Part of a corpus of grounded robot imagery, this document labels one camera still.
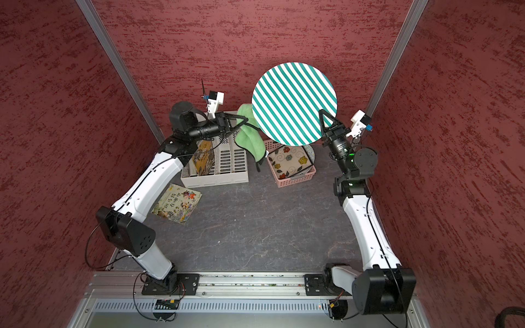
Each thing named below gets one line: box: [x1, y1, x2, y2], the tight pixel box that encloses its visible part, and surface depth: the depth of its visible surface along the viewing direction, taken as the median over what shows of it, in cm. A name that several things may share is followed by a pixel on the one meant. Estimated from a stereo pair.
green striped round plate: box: [251, 62, 338, 147], surface depth 60 cm
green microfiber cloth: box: [234, 103, 266, 162], surface depth 68 cm
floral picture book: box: [151, 183, 203, 225], surface depth 96 cm
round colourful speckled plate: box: [303, 144, 316, 164], surface depth 108 cm
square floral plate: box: [267, 144, 314, 180], surface depth 109 cm
